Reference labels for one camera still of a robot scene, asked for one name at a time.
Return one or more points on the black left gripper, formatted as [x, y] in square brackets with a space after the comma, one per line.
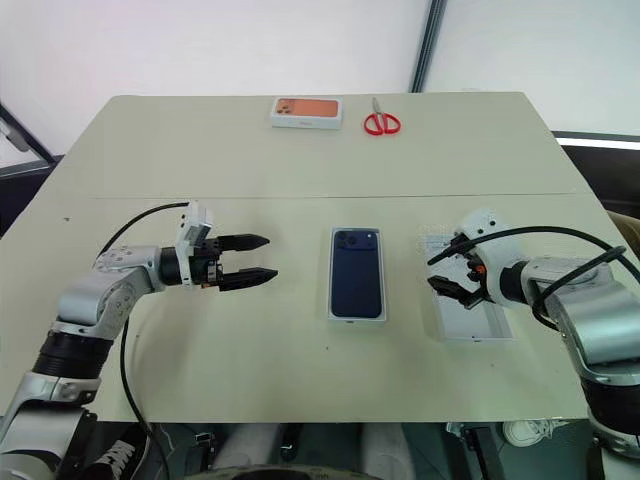
[207, 267]

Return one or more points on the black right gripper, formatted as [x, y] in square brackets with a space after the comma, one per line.
[479, 285]

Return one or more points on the dark blue smartphone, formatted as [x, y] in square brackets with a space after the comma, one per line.
[356, 275]

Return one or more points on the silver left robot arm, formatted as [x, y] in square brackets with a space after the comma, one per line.
[95, 300]

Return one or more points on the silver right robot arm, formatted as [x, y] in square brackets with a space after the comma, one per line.
[590, 310]

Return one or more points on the white phone box lid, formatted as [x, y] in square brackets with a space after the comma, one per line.
[475, 325]

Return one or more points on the box with brown insert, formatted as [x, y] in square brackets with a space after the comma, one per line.
[357, 321]

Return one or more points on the orange printed phone box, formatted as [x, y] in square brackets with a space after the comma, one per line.
[306, 112]

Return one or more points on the metal table clamp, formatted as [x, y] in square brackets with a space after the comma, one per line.
[457, 430]

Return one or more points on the brown object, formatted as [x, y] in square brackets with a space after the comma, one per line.
[625, 227]

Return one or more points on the black table leg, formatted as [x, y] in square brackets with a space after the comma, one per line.
[485, 455]

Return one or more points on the grey padded cylinder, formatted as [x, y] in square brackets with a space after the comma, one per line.
[387, 450]

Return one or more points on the black white laced sneaker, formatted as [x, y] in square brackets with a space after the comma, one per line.
[120, 452]

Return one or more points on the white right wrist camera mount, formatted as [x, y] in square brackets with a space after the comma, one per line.
[492, 235]

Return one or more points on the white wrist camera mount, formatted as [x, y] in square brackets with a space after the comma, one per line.
[192, 225]
[492, 235]

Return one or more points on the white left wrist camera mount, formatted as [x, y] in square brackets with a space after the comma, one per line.
[192, 225]

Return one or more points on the dark window frame post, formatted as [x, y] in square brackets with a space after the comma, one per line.
[427, 45]

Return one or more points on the grey metal frame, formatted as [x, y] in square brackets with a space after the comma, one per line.
[22, 145]

